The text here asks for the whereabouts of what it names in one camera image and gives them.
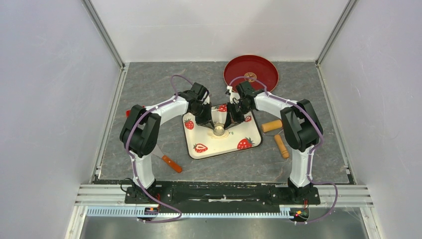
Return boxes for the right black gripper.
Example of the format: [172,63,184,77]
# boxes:
[225,102,253,130]

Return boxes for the white dough piece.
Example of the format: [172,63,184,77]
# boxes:
[207,129,229,139]

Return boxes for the white strawberry tray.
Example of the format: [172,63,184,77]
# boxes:
[182,104,262,160]

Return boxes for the wooden dough roller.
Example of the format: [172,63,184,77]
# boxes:
[261,119,290,159]

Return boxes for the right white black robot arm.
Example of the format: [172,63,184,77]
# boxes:
[224,90,323,203]

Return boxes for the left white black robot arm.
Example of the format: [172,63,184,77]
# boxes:
[119,96,211,203]

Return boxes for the round red plate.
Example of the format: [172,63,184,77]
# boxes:
[223,55,279,91]

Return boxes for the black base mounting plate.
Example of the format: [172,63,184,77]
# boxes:
[123,181,320,214]

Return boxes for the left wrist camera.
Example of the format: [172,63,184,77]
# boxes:
[178,82,210,104]

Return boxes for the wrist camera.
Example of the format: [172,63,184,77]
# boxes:
[225,81,264,100]
[178,82,210,104]

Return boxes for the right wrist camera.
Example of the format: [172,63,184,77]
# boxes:
[225,81,264,100]

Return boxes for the metal scraper orange handle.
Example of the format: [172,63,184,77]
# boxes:
[152,145,182,173]

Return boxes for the aluminium frame rail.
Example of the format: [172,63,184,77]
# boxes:
[75,181,373,219]

